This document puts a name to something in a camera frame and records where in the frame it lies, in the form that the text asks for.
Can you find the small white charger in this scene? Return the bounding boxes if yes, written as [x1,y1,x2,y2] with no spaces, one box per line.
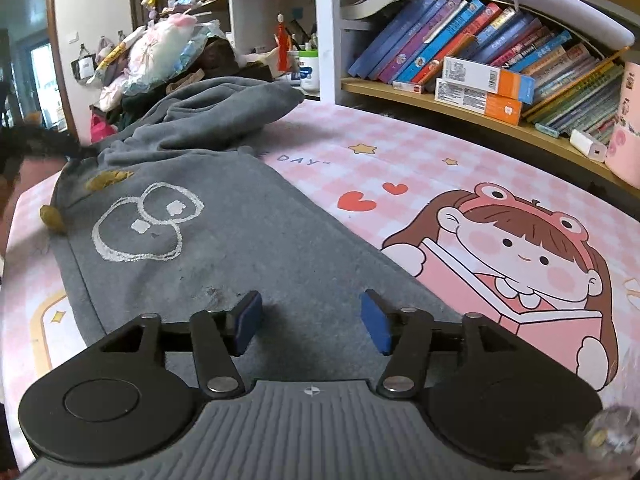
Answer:
[570,129,608,162]

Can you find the lower white orange box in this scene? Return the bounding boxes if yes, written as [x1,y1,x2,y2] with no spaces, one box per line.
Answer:
[434,78,523,126]

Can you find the grey hooded sweatshirt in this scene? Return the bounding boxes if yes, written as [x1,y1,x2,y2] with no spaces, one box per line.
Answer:
[51,77,458,382]

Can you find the pink white plush pillow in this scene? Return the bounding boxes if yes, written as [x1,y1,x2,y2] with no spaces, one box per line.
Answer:
[124,13,198,96]

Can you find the upper white orange box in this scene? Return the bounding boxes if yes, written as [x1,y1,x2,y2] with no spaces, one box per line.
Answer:
[442,56,535,105]

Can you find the pink cartoon table mat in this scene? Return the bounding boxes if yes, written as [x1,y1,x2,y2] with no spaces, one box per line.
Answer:
[2,102,639,465]

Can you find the white bookshelf unit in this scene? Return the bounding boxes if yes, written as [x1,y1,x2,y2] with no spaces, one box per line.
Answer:
[217,0,639,200]

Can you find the white green pen jar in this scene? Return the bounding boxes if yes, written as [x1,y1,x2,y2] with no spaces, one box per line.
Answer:
[298,50,320,93]

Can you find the red hanging tassel charm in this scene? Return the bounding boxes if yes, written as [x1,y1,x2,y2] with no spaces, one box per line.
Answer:
[277,13,290,73]

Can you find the white orange box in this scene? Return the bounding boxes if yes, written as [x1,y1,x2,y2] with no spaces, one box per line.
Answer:
[442,56,535,105]
[434,78,523,126]

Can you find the pink sticker tumbler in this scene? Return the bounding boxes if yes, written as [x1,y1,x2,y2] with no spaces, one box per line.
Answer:
[605,62,640,188]

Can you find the fluffy keychain with bead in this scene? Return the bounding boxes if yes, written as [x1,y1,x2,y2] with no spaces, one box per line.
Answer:
[527,404,639,479]

